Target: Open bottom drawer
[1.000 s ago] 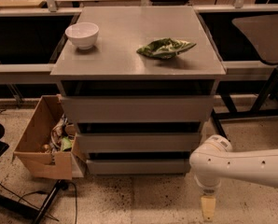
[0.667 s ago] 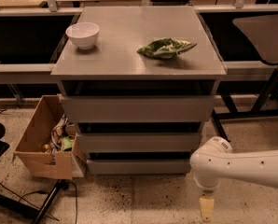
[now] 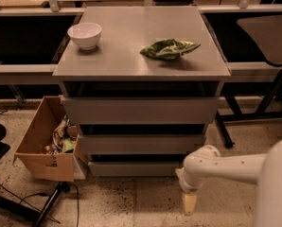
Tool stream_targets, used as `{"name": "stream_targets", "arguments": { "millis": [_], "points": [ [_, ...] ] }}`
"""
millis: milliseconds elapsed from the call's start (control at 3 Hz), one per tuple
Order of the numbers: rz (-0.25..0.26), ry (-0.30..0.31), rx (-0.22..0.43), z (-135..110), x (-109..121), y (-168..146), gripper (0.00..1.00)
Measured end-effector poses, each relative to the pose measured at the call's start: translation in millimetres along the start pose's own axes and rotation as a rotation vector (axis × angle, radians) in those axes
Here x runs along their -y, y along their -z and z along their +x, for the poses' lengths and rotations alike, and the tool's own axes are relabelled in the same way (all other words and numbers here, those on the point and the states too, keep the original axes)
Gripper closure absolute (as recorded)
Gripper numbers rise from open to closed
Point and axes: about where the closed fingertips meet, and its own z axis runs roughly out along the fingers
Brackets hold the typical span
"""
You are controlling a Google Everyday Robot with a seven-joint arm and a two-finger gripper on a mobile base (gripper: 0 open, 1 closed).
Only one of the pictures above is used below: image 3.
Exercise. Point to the foam-covered gripper body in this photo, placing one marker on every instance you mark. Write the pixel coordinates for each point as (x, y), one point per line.
(187, 183)

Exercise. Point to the grey bottom drawer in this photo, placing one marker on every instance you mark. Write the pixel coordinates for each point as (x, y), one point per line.
(133, 169)

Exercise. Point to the grey drawer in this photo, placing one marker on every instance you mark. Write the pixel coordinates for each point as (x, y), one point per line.
(133, 169)
(139, 144)
(82, 110)

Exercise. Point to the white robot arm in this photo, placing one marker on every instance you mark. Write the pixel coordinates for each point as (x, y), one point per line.
(263, 170)

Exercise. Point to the grey drawer cabinet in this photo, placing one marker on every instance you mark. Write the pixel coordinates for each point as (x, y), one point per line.
(116, 69)

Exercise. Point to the grey middle drawer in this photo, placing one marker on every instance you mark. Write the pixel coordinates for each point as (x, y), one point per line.
(139, 144)

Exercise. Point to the grey top drawer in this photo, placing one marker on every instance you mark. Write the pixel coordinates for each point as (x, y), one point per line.
(82, 110)

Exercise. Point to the black tripod stand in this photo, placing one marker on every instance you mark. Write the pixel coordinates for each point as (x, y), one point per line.
(61, 186)

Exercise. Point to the clutter inside cardboard box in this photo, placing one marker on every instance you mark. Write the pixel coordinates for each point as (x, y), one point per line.
(64, 138)

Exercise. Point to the green leaf-shaped dish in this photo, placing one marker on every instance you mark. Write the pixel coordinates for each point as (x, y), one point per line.
(168, 49)

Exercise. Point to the brown cardboard box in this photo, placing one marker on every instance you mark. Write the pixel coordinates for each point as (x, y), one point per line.
(36, 148)

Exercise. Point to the grey tilted board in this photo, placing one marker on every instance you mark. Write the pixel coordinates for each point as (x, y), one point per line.
(266, 32)

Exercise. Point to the white ceramic bowl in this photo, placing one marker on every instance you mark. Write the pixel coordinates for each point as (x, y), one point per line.
(85, 35)

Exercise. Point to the black table leg frame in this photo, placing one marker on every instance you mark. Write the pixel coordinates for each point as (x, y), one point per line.
(274, 92)

